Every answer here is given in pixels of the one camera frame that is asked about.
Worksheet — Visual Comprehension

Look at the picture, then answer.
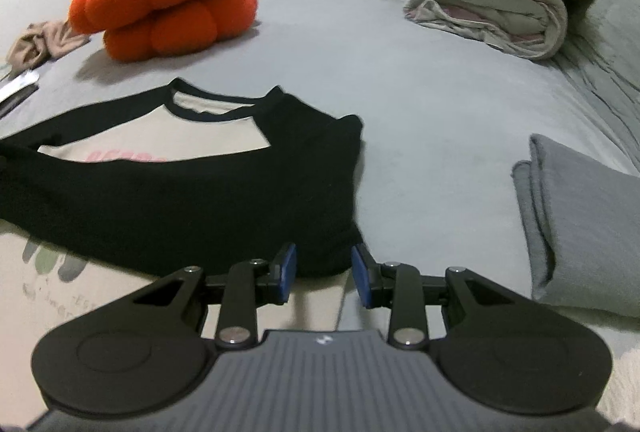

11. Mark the grey quilted bedspread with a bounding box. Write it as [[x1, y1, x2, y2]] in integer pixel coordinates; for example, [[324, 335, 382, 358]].
[[550, 0, 640, 173]]

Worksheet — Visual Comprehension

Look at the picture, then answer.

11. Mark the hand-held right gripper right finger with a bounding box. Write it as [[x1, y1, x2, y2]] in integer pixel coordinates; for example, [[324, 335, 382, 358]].
[[351, 245, 506, 349]]

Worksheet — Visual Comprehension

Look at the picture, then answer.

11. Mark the white flat packet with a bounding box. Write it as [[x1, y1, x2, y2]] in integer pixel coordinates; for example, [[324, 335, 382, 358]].
[[0, 71, 40, 102]]

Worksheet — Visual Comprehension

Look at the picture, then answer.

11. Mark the crumpled beige cloth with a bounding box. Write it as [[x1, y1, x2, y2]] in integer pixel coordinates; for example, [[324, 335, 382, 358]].
[[6, 20, 91, 68]]

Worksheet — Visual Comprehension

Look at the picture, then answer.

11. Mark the cream and black raglan sweatshirt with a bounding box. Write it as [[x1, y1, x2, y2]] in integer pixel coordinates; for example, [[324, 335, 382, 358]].
[[0, 79, 364, 393]]

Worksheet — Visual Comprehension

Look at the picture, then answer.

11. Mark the folded grey garment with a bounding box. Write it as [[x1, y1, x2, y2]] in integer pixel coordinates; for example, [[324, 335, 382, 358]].
[[511, 133, 640, 318]]

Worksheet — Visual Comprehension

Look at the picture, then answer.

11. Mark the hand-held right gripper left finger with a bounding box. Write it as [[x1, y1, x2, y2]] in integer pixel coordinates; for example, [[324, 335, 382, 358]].
[[132, 243, 298, 349]]

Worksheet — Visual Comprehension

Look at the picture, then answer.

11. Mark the folded grey and pink quilt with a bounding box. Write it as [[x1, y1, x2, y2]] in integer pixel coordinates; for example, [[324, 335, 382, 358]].
[[404, 0, 603, 60]]

